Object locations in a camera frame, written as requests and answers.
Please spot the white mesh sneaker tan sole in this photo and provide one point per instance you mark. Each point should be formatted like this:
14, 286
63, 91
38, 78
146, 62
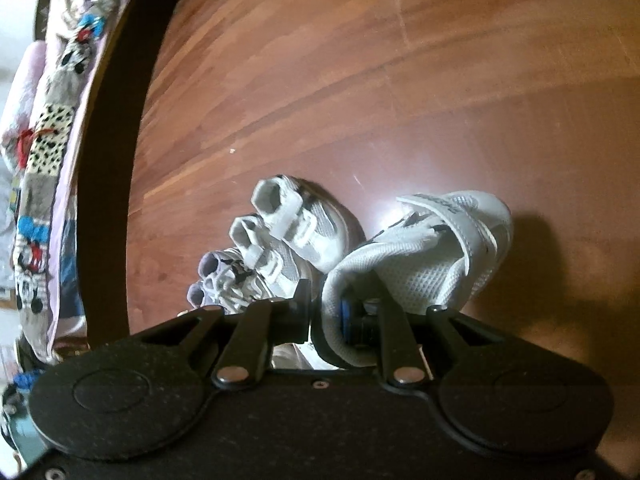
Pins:
425, 270

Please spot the pink cloth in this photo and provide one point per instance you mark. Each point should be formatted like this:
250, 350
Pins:
20, 90

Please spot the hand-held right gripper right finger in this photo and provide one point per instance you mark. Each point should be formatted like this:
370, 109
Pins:
347, 322

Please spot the dark wooden bed frame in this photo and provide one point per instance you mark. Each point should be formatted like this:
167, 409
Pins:
115, 160

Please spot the white sock-collar sneaker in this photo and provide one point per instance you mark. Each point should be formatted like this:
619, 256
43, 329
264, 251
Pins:
280, 270
320, 230

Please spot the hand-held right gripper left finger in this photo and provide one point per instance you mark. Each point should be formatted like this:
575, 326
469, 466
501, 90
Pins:
295, 317

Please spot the printed blanket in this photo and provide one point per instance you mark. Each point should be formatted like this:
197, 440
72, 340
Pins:
55, 90

